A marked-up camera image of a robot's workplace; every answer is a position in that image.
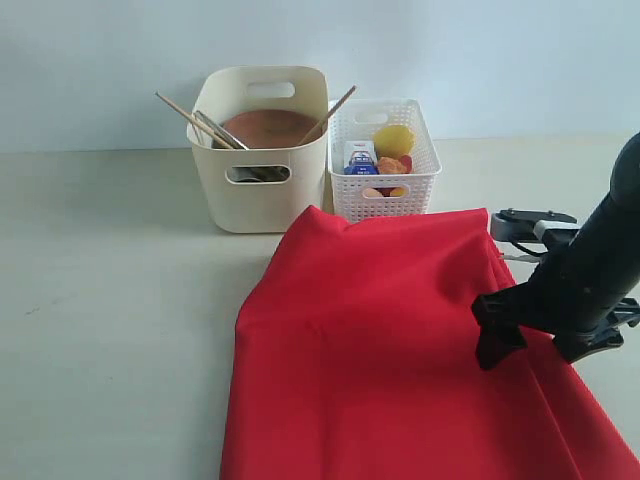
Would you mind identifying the brown round plate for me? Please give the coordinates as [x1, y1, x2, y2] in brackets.
[222, 109, 317, 149]

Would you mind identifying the yellow lemon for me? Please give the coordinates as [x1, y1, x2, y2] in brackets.
[373, 125, 415, 158]

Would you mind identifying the red sausage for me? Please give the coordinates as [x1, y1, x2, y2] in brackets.
[398, 155, 413, 174]

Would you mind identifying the blue white milk carton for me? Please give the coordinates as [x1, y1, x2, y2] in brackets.
[343, 140, 378, 175]

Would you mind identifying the wooden chopstick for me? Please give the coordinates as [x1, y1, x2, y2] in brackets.
[154, 91, 241, 150]
[297, 85, 358, 146]

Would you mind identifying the red table cloth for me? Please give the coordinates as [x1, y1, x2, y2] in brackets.
[220, 207, 639, 479]

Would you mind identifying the metal table knife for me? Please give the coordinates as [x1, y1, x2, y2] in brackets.
[195, 110, 249, 150]

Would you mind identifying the fried breaded nugget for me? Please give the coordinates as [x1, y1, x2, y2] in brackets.
[377, 157, 408, 175]

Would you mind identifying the cream plastic storage bin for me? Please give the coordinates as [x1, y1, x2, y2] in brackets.
[186, 66, 328, 233]

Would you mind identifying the brown egg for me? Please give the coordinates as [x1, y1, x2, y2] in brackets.
[363, 188, 384, 198]

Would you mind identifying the white perforated plastic basket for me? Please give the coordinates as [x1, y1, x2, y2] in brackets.
[327, 99, 442, 223]

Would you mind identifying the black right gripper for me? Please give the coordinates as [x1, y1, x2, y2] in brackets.
[472, 234, 639, 370]

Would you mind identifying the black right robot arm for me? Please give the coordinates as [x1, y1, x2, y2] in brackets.
[471, 136, 639, 370]

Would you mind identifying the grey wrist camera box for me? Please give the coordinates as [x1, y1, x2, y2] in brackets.
[489, 208, 581, 263]

